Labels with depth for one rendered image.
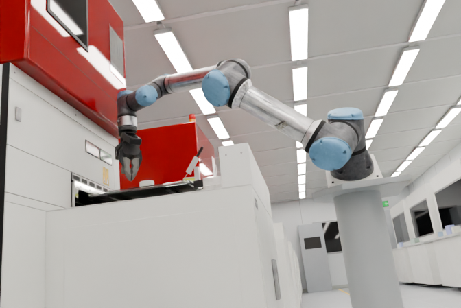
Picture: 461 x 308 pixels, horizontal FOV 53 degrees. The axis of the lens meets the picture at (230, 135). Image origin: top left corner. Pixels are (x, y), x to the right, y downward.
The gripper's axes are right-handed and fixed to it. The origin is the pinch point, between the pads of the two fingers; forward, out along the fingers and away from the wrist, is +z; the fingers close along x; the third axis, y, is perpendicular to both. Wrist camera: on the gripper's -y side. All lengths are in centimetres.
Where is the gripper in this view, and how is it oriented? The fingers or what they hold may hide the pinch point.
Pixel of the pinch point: (131, 177)
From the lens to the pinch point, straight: 181.5
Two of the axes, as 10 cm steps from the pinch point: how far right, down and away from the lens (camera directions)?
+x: -8.4, -0.8, -5.4
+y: -5.3, 3.0, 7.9
